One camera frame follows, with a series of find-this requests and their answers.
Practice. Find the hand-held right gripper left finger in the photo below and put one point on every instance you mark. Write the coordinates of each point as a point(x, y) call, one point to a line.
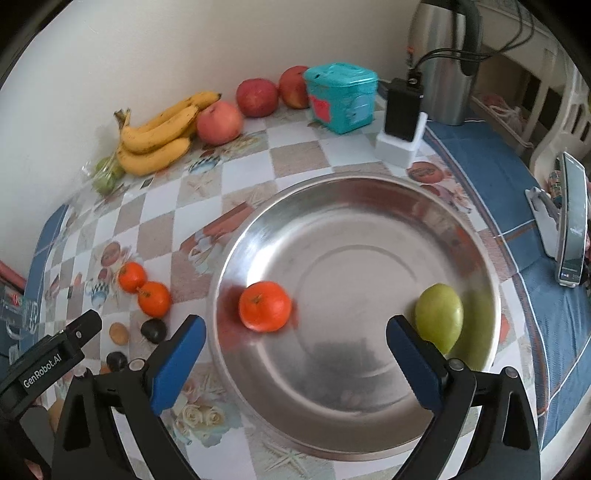
point(180, 360)

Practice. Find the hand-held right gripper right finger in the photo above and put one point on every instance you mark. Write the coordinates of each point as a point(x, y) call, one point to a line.
point(411, 355)

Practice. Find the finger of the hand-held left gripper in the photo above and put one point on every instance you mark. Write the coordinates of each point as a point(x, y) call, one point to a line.
point(83, 328)

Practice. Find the dark purple plum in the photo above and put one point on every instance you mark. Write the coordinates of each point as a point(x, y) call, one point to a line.
point(153, 331)
point(117, 361)

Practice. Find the green apple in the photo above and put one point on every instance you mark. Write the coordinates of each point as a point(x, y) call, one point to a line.
point(438, 314)

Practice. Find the large orange tangerine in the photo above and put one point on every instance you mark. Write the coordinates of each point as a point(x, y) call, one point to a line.
point(265, 307)

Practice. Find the large steel bowl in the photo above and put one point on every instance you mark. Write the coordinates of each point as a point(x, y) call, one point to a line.
point(346, 277)

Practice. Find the bag of green fruits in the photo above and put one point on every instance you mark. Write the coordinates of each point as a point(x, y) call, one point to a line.
point(105, 177)

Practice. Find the clear acrylic holder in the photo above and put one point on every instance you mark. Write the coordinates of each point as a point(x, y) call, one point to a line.
point(18, 309)

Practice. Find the small orange tangerine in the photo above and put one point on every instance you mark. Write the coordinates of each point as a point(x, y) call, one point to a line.
point(132, 277)
point(154, 300)

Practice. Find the red strip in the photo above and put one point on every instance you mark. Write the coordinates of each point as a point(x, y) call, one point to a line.
point(11, 274)

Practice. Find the blue plaid cloth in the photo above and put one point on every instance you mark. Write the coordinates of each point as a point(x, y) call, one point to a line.
point(489, 184)

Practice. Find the white phone stand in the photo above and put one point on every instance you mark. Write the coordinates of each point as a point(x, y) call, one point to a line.
point(545, 221)

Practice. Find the yellow banana bunch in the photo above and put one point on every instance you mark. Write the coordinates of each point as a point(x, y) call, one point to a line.
point(152, 138)

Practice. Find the smartphone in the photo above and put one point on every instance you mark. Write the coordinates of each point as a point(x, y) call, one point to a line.
point(575, 221)

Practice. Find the colourful patterned box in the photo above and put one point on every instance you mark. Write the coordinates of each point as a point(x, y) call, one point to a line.
point(555, 184)

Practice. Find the checkered printed tablecloth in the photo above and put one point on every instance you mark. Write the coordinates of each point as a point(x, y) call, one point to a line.
point(295, 152)

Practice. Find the pale red apple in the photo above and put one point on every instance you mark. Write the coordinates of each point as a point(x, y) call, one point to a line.
point(219, 123)

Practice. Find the black charger block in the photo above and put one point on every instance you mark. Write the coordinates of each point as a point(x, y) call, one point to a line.
point(403, 110)

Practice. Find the pink plastic bag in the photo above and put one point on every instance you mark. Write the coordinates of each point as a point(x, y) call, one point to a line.
point(503, 113)

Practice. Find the steel kettle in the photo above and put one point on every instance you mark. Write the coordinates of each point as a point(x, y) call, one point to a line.
point(443, 92)

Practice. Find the teal plastic container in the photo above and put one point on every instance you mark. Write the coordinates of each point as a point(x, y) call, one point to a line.
point(341, 97)

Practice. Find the dark red apple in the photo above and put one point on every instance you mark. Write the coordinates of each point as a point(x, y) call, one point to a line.
point(257, 98)
point(293, 87)

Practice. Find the white plastic rack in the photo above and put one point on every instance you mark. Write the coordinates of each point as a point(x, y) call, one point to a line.
point(554, 92)

